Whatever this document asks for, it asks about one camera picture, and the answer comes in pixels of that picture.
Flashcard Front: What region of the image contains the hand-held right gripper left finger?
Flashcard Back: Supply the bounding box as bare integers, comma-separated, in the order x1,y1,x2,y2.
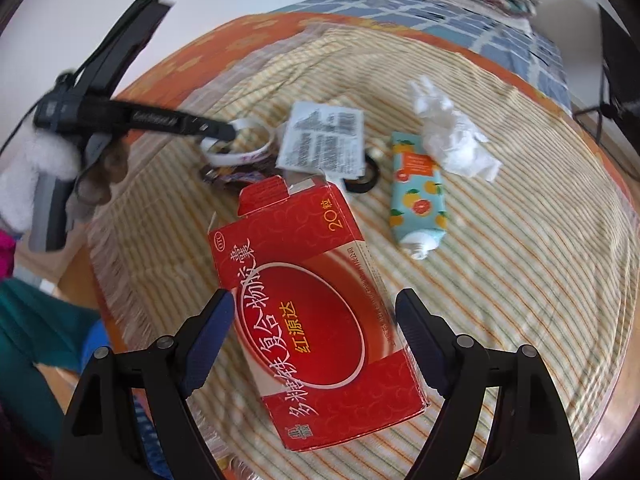
60,287,236,480

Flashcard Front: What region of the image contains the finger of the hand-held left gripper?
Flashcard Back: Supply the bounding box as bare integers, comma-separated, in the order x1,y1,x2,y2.
74,0,175,98
119,99,238,143

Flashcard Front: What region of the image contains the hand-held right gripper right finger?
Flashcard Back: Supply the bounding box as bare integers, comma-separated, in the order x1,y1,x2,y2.
394,287,582,480

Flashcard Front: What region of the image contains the white tape ring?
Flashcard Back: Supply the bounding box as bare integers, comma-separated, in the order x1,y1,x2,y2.
200,117,277,167

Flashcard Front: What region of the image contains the colourful candy wrapper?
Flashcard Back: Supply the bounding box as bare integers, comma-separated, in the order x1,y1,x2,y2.
199,166,273,189

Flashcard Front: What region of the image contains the red medicine box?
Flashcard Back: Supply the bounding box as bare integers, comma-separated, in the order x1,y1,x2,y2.
207,176,428,453

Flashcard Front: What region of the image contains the white paper label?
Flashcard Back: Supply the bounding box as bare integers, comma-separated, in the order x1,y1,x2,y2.
277,101,365,181

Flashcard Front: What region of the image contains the fruit print tube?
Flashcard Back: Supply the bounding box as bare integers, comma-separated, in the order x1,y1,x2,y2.
389,131,446,261

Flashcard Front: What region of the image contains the black ring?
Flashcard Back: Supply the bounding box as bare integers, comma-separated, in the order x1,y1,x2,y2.
342,150,382,195

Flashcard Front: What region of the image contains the person's left hand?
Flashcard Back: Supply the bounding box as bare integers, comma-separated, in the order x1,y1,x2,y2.
74,147,130,207

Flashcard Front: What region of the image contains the orange floral bedsheet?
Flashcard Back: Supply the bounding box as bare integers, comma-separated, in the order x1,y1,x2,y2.
112,11,638,241

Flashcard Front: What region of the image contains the yellow striped towel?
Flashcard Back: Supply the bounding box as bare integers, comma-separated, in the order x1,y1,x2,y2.
87,27,631,461

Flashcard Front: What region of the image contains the pink plaid fringed blanket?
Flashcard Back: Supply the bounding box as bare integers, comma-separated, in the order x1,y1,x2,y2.
86,30,326,356

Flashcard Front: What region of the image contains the pink garment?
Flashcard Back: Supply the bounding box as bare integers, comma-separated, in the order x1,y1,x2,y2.
0,230,17,279

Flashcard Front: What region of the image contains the person's leg in teal pants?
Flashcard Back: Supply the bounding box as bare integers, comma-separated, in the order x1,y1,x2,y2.
0,277,108,461

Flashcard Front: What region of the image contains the blue checked bedsheet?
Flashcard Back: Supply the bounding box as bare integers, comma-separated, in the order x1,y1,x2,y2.
270,0,573,111

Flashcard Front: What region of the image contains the black lounge chair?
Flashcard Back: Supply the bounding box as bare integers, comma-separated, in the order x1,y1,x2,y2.
572,2,640,181

